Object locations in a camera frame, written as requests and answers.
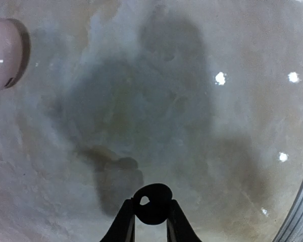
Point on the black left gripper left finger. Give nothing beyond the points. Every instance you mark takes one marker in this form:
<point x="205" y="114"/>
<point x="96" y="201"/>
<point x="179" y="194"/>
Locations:
<point x="123" y="226"/>

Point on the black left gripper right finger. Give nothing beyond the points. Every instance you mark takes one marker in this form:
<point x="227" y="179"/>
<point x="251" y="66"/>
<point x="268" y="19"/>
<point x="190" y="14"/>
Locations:
<point x="178" y="227"/>

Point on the black clip earbud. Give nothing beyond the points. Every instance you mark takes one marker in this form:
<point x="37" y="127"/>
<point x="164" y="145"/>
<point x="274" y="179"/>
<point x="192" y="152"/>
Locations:
<point x="151" y="203"/>

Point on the round white pink case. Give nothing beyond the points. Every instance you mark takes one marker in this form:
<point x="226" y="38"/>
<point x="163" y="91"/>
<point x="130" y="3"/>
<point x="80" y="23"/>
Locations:
<point x="15" y="49"/>

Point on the aluminium front rail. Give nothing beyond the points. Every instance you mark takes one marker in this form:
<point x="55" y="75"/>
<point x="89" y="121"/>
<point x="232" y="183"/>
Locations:
<point x="292" y="227"/>

